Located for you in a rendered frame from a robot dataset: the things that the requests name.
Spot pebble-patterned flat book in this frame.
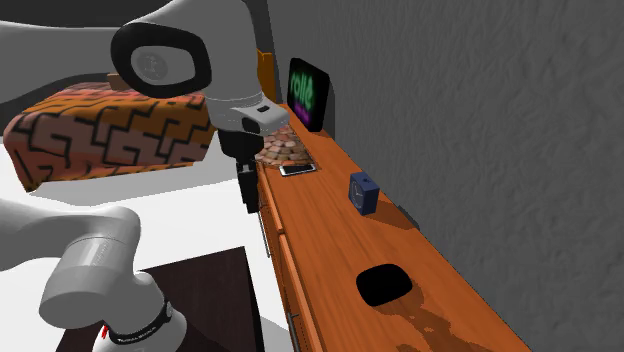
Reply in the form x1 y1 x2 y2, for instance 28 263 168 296
253 123 316 167

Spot silver phone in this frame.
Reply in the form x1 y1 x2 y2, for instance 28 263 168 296
278 162 319 178

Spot black tablet with green display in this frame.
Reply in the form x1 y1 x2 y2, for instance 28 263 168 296
285 56 337 134

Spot white bed with orange patterned pillow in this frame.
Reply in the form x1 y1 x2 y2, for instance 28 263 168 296
0 80 294 352

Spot orange wooden chest of drawers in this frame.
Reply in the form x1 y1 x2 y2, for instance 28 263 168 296
255 102 534 352

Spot blue alarm clock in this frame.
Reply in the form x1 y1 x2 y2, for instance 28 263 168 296
347 170 381 217

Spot black rounded flat object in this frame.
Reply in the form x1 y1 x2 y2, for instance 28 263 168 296
355 263 415 308

